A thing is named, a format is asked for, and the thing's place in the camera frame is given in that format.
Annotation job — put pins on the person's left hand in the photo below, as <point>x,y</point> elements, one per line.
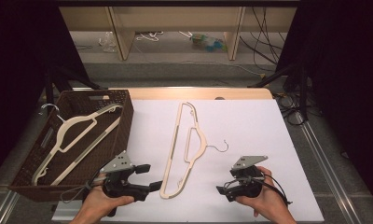
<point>94,205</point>

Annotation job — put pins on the clear plastic bag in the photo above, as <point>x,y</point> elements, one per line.
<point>107,42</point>

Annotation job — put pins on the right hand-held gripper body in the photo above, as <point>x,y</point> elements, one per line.
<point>248,183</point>

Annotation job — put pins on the beige wooden shelf unit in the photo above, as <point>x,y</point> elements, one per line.
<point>175,18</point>

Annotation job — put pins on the person's right hand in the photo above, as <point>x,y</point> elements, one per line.
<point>271,205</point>

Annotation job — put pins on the white table cover sheet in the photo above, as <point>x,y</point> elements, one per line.
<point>256,130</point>

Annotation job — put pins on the black metal stand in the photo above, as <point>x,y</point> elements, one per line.
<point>304,93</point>
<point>49,90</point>

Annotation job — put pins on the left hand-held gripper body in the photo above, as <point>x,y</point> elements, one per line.
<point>119,186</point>

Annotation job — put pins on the brown woven basket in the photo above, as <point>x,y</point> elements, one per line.
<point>26,174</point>

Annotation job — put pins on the aluminium floor rail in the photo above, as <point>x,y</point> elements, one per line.
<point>327,168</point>
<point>2,208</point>

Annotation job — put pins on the colourful plastic bag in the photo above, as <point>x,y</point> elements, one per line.
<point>208,43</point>

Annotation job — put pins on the black curtain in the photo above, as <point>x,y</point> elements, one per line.
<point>16,77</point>
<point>346,77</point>

